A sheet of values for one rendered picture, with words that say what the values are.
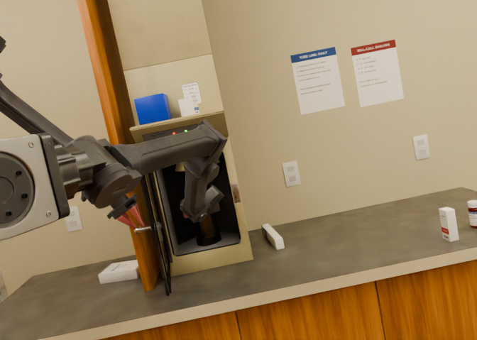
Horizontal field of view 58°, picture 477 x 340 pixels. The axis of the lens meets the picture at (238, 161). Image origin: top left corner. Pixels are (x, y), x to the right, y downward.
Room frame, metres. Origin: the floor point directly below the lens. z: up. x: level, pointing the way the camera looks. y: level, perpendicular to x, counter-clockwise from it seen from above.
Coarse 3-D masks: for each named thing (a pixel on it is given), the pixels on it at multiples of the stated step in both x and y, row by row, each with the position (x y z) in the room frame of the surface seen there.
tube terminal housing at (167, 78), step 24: (144, 72) 1.54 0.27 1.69; (168, 72) 1.54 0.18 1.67; (192, 72) 1.54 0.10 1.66; (144, 96) 1.54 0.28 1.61; (168, 96) 1.54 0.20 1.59; (216, 96) 1.55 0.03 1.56; (240, 216) 1.55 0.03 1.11; (168, 240) 1.54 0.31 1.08; (240, 240) 1.57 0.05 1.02; (192, 264) 1.54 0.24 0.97; (216, 264) 1.54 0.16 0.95
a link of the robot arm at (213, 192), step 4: (212, 188) 1.43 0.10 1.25; (216, 188) 1.48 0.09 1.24; (208, 192) 1.43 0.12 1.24; (212, 192) 1.43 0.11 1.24; (216, 192) 1.43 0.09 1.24; (220, 192) 1.46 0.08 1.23; (208, 196) 1.42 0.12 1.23; (212, 196) 1.42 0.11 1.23; (216, 196) 1.43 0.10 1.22; (220, 196) 1.44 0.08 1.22; (208, 200) 1.42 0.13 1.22; (212, 200) 1.43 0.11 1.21; (216, 200) 1.44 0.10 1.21; (208, 204) 1.42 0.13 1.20; (212, 204) 1.44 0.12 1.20; (200, 216) 1.36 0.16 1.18; (204, 216) 1.40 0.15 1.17; (196, 220) 1.37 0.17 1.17; (200, 220) 1.39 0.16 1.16
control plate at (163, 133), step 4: (196, 124) 1.45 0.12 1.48; (172, 128) 1.45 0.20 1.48; (176, 128) 1.45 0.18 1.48; (180, 128) 1.45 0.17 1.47; (184, 128) 1.46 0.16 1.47; (188, 128) 1.46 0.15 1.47; (192, 128) 1.46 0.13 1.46; (156, 132) 1.45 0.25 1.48; (160, 132) 1.45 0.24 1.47; (164, 132) 1.45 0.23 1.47; (168, 132) 1.46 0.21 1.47; (172, 132) 1.46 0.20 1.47; (176, 132) 1.46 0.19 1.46; (180, 132) 1.47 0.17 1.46; (144, 136) 1.45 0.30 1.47; (148, 136) 1.46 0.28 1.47; (152, 136) 1.46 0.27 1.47; (156, 136) 1.46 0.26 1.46; (160, 136) 1.46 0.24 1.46; (164, 136) 1.47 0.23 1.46; (144, 140) 1.46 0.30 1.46; (148, 140) 1.47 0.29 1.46
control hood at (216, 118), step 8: (208, 112) 1.43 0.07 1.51; (216, 112) 1.43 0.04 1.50; (168, 120) 1.43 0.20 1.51; (176, 120) 1.43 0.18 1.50; (184, 120) 1.43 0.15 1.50; (192, 120) 1.44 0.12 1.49; (200, 120) 1.44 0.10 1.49; (208, 120) 1.45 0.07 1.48; (216, 120) 1.45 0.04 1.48; (224, 120) 1.46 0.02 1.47; (136, 128) 1.43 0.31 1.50; (144, 128) 1.43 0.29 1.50; (152, 128) 1.43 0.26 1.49; (160, 128) 1.44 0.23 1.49; (168, 128) 1.45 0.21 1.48; (216, 128) 1.48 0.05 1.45; (224, 128) 1.49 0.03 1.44; (136, 136) 1.45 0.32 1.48; (224, 136) 1.52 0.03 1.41
